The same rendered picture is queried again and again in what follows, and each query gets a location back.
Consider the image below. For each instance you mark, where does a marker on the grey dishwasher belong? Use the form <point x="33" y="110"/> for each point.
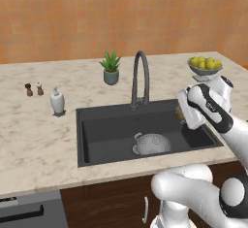
<point x="48" y="212"/>

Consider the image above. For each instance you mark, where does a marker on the green plant in grey pot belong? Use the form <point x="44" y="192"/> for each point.
<point x="111" y="73"/>

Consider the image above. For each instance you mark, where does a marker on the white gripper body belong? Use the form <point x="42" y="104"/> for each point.
<point x="189" y="115"/>

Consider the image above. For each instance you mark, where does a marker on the dark grey arched faucet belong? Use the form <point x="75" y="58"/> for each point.
<point x="134" y="86"/>

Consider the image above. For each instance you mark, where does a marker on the yellow lemon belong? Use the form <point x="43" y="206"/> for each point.
<point x="194" y="61"/>
<point x="201" y="58"/>
<point x="202" y="65"/>
<point x="210" y="64"/>
<point x="218" y="64"/>

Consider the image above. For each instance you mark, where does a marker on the dark brown pepper shaker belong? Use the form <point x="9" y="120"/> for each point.
<point x="29" y="90"/>

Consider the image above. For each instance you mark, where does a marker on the brown white-topped salt shaker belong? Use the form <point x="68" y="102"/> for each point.
<point x="39" y="89"/>

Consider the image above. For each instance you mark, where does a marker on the white colander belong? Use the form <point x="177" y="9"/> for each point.
<point x="153" y="144"/>

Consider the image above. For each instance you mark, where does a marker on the white soap dispenser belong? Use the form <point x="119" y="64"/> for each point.
<point x="57" y="103"/>

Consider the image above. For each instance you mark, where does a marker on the grey fruit bowl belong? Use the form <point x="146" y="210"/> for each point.
<point x="203" y="72"/>

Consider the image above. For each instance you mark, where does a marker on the dark grey sink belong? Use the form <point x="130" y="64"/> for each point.
<point x="106" y="135"/>

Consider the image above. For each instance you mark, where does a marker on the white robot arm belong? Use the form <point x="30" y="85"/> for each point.
<point x="190" y="186"/>

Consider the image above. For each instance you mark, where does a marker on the brown kiwi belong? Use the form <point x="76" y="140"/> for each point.
<point x="178" y="113"/>

